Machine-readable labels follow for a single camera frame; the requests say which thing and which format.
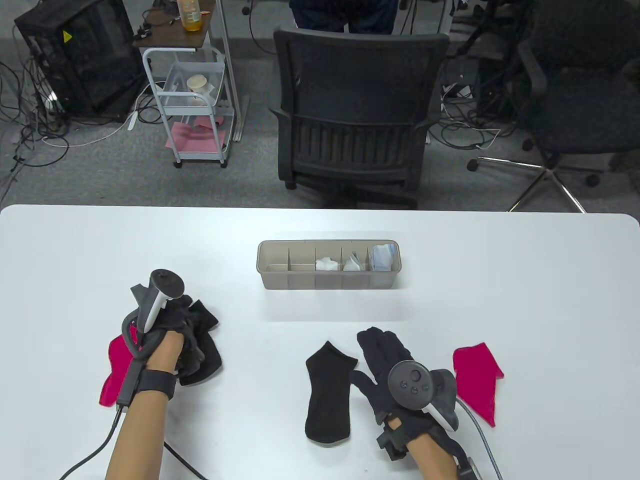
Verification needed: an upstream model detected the person's left hand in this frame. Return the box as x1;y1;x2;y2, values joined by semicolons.
122;295;206;374

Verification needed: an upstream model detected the person's right hand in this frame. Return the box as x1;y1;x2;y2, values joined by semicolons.
350;327;458;443

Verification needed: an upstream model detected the grey tracking controller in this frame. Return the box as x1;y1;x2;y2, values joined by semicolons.
131;269;186;333
387;360;459;432

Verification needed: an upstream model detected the black sock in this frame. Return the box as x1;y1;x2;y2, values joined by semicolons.
177;299;223;387
305;341;359;446

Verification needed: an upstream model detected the pink sock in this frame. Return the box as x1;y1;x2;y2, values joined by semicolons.
99;327;137;408
453;342;504;427

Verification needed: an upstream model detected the person's left forearm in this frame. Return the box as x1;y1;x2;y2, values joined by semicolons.
105;332;184;480

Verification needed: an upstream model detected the person's right forearm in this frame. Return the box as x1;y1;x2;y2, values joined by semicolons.
407;432;458;480

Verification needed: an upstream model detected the beige divided organizer box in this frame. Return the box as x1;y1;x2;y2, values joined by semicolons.
256;240;401;291

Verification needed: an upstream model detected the pink cloth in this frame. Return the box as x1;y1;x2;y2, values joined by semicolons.
165;116;228;153

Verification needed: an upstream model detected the cream cup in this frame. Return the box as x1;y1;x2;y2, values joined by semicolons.
186;75;217;96

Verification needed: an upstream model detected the black mesh office chair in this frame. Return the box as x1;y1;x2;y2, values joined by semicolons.
269;26;451;210

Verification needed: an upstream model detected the black computer tower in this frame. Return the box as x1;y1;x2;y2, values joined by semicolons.
14;0;146;123

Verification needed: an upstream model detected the white rolling cart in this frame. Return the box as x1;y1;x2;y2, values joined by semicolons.
132;5;236;168

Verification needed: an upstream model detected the dark chair with chrome base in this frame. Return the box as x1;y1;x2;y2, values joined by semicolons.
467;0;640;213

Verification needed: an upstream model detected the bottle of orange liquid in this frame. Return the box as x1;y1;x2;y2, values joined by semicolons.
176;0;203;32

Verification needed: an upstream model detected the black forearm strap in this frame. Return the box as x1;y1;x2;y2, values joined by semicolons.
135;369;177;401

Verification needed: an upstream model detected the grey cable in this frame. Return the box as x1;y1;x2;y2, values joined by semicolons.
456;400;503;480

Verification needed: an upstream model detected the black cable tangle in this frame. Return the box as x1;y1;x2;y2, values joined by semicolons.
427;47;523;151
0;47;71;201

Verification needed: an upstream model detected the white metal frame post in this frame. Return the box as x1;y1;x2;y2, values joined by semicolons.
210;0;248;143
424;0;453;146

